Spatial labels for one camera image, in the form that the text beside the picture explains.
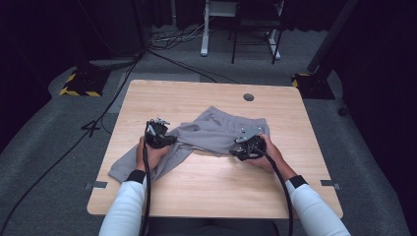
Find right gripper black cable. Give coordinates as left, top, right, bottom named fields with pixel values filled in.
left=261, top=147, right=295, bottom=236

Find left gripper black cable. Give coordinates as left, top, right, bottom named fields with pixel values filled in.
left=139, top=141, right=152, bottom=236

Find person's left hand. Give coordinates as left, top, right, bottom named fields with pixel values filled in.
left=135, top=136, right=172, bottom=173

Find gray tape marker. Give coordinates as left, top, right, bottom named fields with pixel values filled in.
left=320, top=179, right=342, bottom=191
left=83, top=180, right=109, bottom=191

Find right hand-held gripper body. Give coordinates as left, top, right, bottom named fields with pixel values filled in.
left=234, top=125, right=268, bottom=161

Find slanted dark metal pole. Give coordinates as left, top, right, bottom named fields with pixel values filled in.
left=306, top=0, right=360, bottom=74

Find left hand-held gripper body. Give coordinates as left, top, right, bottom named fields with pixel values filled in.
left=144, top=117, right=171, bottom=149

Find white desk frame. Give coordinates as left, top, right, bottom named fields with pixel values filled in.
left=200, top=0, right=285, bottom=61

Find black chair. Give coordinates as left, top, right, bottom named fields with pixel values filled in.
left=230, top=0, right=285, bottom=65

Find long black floor cable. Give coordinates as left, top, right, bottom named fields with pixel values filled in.
left=0, top=48, right=146, bottom=235

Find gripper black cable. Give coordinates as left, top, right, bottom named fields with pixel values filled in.
left=261, top=147, right=295, bottom=236
left=139, top=141, right=152, bottom=236

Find yellow-black striped stand base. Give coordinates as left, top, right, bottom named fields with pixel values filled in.
left=58, top=67, right=112, bottom=97
left=290, top=72, right=336, bottom=100

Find person's right hand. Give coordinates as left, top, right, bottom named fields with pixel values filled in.
left=246, top=132, right=289, bottom=178

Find bundle of floor cables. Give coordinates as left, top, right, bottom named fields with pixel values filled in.
left=148, top=16, right=214, bottom=51

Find gray pants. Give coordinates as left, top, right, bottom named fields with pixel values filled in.
left=107, top=105, right=271, bottom=184

